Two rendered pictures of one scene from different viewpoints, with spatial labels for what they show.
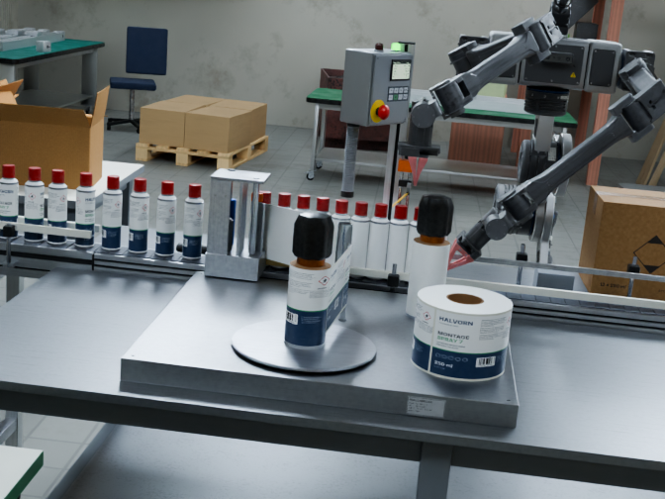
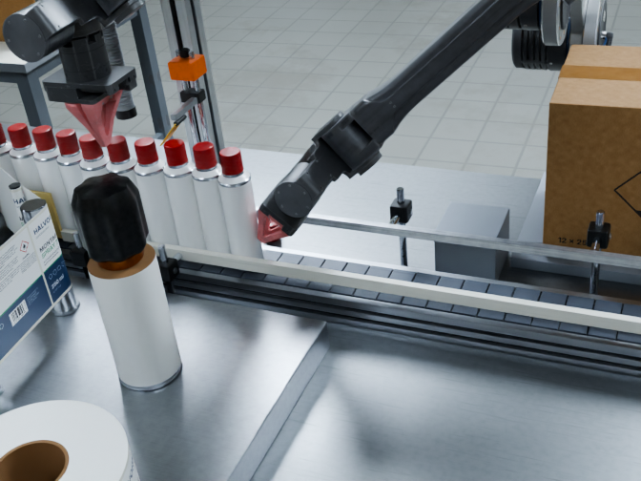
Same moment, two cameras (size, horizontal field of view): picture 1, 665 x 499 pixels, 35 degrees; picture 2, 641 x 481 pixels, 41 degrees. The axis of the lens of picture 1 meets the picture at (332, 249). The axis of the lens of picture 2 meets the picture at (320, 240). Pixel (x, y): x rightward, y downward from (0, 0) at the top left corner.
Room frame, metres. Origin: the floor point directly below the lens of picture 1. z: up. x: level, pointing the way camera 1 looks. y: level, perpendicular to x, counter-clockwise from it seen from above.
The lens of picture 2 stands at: (1.68, -0.82, 1.66)
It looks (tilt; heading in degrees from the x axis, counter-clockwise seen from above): 32 degrees down; 21
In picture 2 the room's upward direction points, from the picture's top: 7 degrees counter-clockwise
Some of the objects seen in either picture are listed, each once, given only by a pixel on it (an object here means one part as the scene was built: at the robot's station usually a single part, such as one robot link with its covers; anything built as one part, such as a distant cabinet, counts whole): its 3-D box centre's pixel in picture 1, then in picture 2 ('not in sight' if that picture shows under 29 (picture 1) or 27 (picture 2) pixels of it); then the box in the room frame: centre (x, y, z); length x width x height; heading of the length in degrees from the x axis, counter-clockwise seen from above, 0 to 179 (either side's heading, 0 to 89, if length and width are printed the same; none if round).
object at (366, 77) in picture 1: (377, 86); not in sight; (2.84, -0.08, 1.38); 0.17 x 0.10 x 0.19; 140
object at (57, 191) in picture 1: (57, 207); not in sight; (2.83, 0.76, 0.98); 0.05 x 0.05 x 0.20
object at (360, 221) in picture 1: (358, 240); (129, 195); (2.76, -0.07, 0.98); 0.05 x 0.05 x 0.20
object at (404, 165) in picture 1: (401, 217); (193, 153); (2.80, -0.18, 1.05); 0.10 x 0.04 x 0.33; 175
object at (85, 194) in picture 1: (85, 210); not in sight; (2.82, 0.68, 0.98); 0.05 x 0.05 x 0.20
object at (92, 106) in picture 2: (412, 165); (90, 112); (2.56, -0.17, 1.23); 0.07 x 0.07 x 0.09; 87
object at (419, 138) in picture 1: (420, 137); (85, 59); (2.56, -0.19, 1.30); 0.10 x 0.07 x 0.07; 87
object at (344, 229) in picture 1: (342, 259); (50, 258); (2.57, -0.03, 0.97); 0.05 x 0.05 x 0.19
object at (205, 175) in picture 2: (417, 245); (214, 202); (2.75, -0.22, 0.98); 0.05 x 0.05 x 0.20
